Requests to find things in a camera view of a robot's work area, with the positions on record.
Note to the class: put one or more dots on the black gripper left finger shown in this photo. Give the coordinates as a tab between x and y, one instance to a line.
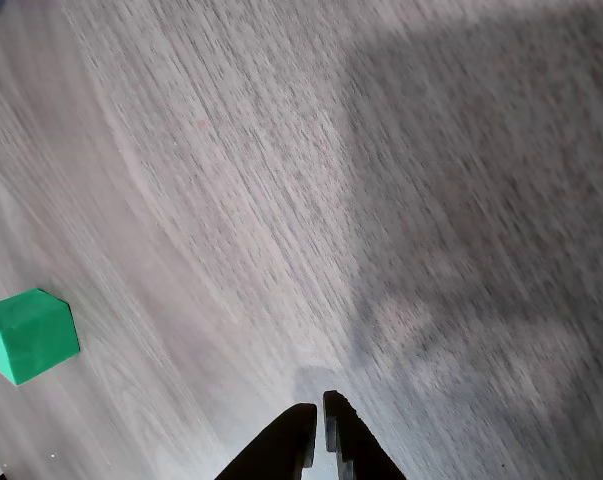
276	450

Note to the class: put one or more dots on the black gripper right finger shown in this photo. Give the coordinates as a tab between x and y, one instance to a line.
356	445

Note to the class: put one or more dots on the green cube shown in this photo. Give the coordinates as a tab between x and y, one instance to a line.
26	335

